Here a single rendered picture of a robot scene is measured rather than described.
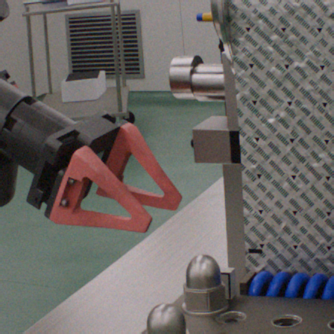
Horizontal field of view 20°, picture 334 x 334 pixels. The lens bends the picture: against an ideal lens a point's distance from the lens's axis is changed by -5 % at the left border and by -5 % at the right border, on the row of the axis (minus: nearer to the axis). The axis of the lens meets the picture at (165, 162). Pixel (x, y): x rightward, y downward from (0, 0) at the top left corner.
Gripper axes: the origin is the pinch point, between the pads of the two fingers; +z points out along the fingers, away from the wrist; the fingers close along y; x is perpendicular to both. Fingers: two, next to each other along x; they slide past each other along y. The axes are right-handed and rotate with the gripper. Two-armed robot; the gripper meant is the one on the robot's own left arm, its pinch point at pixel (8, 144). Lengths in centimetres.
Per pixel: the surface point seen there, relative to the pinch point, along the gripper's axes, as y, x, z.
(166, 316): -56, -35, 17
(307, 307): -46, -39, 24
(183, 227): 10.5, -10.2, 22.7
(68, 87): 415, 178, -21
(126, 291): -13.3, -9.9, 22.5
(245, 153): -39, -40, 12
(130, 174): 351, 145, 38
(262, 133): -40, -42, 12
